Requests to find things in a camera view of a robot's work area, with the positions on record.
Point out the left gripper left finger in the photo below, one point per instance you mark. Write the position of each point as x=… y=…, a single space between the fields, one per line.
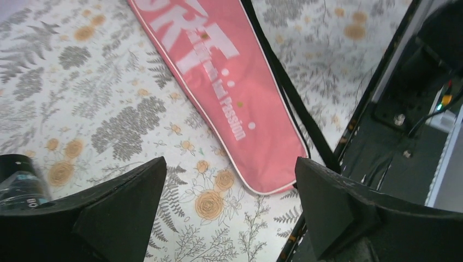
x=111 y=221

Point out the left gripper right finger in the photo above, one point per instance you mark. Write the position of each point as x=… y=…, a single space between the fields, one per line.
x=348 y=221

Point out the black shuttlecock tube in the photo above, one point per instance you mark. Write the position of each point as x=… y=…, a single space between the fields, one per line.
x=21 y=187

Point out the pink racket cover bag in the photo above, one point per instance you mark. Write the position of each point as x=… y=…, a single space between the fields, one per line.
x=219 y=55

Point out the floral patterned table mat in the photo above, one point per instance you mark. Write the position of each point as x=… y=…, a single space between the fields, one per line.
x=86 y=96

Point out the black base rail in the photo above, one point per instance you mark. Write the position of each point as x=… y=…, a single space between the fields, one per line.
x=405 y=137

